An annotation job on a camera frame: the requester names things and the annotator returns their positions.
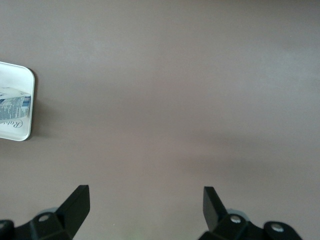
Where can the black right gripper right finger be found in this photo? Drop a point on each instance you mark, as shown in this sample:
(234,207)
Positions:
(215,215)

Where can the cream rabbit print tray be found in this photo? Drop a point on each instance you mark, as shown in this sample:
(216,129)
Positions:
(15,75)

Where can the blue milk carton green cap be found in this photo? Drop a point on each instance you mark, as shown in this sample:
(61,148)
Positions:
(12,107)

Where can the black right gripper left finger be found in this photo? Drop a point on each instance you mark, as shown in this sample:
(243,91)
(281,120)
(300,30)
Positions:
(72,212)

